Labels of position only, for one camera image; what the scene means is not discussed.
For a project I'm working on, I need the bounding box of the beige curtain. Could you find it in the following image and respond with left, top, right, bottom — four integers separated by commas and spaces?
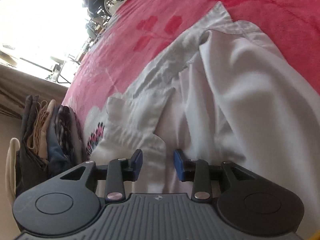
0, 63, 70, 120

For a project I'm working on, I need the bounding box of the white shirt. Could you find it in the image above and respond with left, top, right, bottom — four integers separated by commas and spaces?
91, 3, 319, 237

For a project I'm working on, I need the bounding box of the wheelchair with clothes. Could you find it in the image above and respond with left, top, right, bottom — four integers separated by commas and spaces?
82, 0, 124, 39

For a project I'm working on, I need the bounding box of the red floral blanket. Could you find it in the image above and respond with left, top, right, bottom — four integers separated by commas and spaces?
62, 0, 320, 156

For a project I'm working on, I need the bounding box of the dark folded clothes stack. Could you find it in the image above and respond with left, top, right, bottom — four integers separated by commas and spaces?
14, 95, 89, 197

